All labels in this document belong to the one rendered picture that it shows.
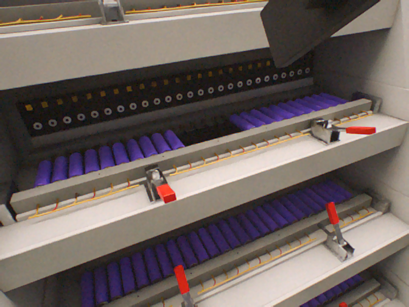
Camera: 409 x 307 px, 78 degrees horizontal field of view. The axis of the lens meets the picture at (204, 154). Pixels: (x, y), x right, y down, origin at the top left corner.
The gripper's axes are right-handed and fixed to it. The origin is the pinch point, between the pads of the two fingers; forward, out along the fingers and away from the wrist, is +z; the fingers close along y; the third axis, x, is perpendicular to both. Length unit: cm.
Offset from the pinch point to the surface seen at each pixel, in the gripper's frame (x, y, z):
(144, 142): 0.1, -11.4, 29.8
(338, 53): 8.0, 30.4, 29.5
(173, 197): -7.4, -11.9, 14.4
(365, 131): -7.3, 13.9, 14.9
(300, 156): -8.2, 7.9, 20.8
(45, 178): -1.4, -24.8, 27.9
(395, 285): -42, 30, 32
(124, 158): -1.6, -14.9, 27.2
